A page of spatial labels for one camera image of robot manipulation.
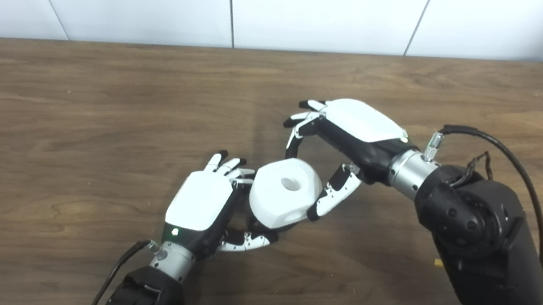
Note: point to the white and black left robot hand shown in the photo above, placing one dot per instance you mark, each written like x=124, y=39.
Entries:
x=198, y=200

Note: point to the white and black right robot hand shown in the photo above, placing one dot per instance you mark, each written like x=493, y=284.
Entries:
x=363, y=120

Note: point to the black plastic flanged holder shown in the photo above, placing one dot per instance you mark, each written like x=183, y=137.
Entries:
x=262, y=230

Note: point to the round white plastic piece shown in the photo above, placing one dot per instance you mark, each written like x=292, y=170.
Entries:
x=273, y=202

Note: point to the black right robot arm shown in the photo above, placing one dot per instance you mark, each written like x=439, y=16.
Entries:
x=491, y=257

